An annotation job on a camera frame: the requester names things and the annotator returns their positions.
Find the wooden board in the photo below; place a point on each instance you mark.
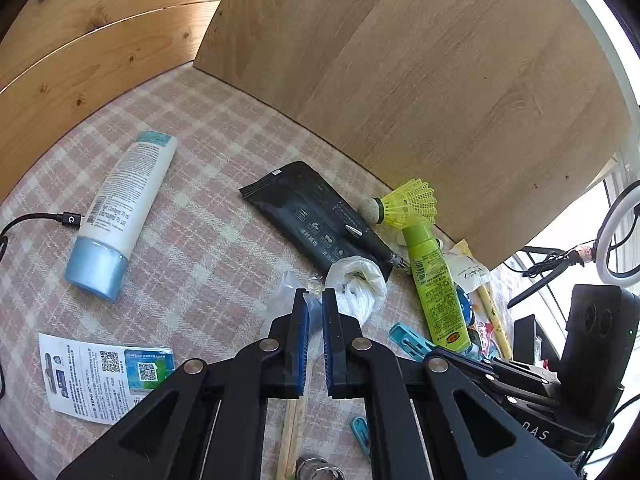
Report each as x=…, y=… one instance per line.
x=400, y=85

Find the blue plastic clothes peg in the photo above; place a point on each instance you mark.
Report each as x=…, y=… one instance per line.
x=361, y=432
x=407, y=337

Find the white tube blue cap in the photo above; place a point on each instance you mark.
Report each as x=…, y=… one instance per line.
x=125, y=195

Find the pink plaid tablecloth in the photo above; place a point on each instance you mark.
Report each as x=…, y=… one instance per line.
x=210, y=260

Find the white plastic bag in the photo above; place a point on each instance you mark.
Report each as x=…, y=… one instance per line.
x=360, y=285

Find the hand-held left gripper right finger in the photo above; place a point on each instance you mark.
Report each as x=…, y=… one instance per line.
x=328, y=342

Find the long yellow packet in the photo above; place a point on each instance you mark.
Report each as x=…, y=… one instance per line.
x=492, y=317

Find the black foil sachet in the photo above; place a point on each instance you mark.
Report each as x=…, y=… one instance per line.
x=310, y=210

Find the wooden chopsticks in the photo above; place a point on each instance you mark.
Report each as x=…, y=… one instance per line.
x=292, y=430

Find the black tripod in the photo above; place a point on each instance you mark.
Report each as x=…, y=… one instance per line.
x=540, y=282

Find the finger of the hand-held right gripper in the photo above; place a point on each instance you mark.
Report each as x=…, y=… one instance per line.
x=515, y=371
x=510, y=394

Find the white printed card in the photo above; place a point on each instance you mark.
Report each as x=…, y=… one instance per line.
x=90, y=380

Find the yellow green shuttlecock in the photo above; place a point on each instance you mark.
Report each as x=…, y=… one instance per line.
x=410, y=202

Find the wooden slat panel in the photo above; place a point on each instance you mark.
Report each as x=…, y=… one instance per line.
x=100, y=35

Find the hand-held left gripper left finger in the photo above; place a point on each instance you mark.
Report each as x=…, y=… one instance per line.
x=301, y=342

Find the black pen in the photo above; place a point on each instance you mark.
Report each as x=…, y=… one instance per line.
x=395, y=258

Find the black framed container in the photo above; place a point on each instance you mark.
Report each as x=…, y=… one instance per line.
x=525, y=335

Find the clear plastic wrapper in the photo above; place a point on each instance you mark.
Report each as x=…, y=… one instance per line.
x=290, y=290

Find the green plastic bottle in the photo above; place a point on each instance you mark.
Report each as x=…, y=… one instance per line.
x=437, y=285

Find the white paper envelope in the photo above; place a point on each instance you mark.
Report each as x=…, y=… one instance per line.
x=470, y=272

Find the blue round object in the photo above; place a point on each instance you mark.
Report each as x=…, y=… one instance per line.
x=464, y=310

